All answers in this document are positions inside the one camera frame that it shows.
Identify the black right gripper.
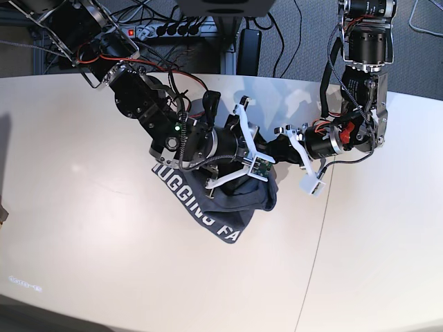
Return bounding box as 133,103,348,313
209,116,258,196

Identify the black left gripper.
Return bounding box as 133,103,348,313
265,124,344,167

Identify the blue-grey T-shirt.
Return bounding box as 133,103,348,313
152,163,278,244

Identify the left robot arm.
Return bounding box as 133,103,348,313
265,1,397,166

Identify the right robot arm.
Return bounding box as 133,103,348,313
12,1,269,192

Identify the black power adapter brick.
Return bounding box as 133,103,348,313
236,28,262,76

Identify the white power strip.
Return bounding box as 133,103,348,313
118,23,202,42

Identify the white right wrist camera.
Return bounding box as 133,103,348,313
248,156,273,182

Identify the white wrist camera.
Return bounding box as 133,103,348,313
248,156,273,182
300,174,326,197

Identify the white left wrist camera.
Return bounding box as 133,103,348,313
300,174,326,197

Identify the black camera mount overhead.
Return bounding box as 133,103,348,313
176,0,275,17

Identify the white braided cable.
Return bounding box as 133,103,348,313
408,0,443,39

